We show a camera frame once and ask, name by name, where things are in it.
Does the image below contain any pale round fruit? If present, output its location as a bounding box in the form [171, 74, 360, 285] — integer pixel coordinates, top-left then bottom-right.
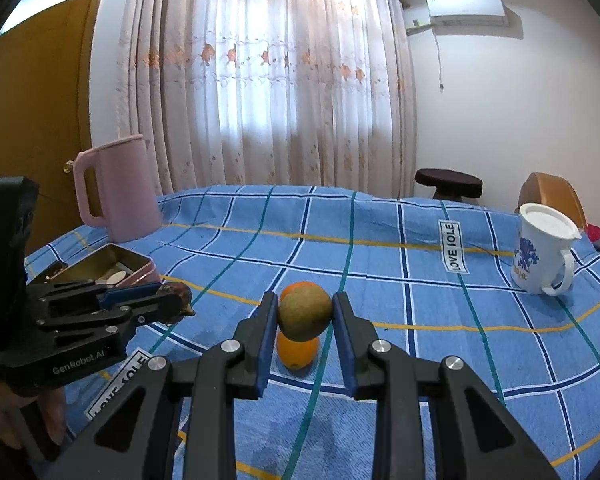
[96, 269, 129, 286]

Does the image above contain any dark brown passion fruit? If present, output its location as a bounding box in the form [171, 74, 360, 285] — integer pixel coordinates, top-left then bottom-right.
[160, 282, 196, 318]

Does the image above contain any orange tangerine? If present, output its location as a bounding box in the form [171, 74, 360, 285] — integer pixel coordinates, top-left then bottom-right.
[279, 281, 318, 300]
[276, 332, 320, 370]

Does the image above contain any green-brown kiwi fruit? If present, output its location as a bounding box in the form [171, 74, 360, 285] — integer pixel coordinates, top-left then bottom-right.
[277, 286, 332, 342]

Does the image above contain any left hand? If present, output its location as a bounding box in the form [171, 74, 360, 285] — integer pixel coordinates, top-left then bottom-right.
[0, 382, 66, 448]

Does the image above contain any gold metal tin box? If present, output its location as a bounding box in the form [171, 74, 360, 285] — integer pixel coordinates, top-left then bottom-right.
[43, 243, 160, 287]

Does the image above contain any pink plastic pitcher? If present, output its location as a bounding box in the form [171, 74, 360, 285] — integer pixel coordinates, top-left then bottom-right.
[72, 134, 162, 244]

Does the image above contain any blue plaid tablecloth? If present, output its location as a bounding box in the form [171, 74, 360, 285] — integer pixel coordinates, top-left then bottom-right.
[24, 184, 600, 480]

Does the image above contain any brown wooden door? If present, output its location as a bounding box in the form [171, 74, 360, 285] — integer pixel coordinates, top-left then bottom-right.
[0, 0, 92, 254]

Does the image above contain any white mug blue print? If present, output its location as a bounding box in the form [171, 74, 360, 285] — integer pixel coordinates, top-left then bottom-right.
[512, 203, 581, 297]

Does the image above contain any dark round stool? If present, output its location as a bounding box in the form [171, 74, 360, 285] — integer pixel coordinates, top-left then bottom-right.
[415, 168, 483, 202]

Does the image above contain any pink patterned cloth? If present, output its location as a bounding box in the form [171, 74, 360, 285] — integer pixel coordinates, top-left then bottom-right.
[585, 223, 600, 252]

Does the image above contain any white floral curtain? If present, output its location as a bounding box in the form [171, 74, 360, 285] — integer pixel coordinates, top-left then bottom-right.
[116, 0, 416, 198]

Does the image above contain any white wall air conditioner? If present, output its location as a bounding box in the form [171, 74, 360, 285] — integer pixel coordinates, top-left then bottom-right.
[406, 0, 509, 32]

